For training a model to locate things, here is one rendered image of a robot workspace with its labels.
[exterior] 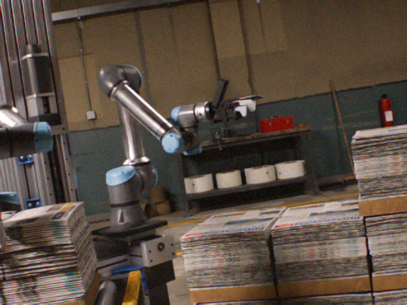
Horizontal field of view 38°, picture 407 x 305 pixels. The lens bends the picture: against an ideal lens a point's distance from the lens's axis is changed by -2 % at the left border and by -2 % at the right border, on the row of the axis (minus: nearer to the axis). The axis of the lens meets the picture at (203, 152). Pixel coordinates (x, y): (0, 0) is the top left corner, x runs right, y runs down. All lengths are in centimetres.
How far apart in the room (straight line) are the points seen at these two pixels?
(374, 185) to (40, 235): 98
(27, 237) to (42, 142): 28
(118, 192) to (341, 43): 684
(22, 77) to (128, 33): 623
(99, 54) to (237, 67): 192
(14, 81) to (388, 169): 140
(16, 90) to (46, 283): 119
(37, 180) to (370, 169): 122
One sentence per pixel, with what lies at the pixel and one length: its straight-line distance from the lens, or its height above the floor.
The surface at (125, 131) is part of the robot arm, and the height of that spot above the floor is 119.
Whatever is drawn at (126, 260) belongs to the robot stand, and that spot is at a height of 70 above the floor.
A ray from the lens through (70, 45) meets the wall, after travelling 863.
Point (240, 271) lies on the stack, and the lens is 193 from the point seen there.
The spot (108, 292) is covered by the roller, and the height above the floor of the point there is 80.
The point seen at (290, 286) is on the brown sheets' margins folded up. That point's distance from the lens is 191.
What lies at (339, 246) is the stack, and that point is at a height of 75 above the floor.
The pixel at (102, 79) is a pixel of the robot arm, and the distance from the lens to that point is 239.
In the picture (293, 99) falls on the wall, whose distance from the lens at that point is 865.
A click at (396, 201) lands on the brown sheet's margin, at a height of 87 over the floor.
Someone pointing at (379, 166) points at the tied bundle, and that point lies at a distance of 180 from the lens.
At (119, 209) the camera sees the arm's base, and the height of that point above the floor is 90.
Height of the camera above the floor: 119
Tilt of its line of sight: 3 degrees down
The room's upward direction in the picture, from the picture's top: 9 degrees counter-clockwise
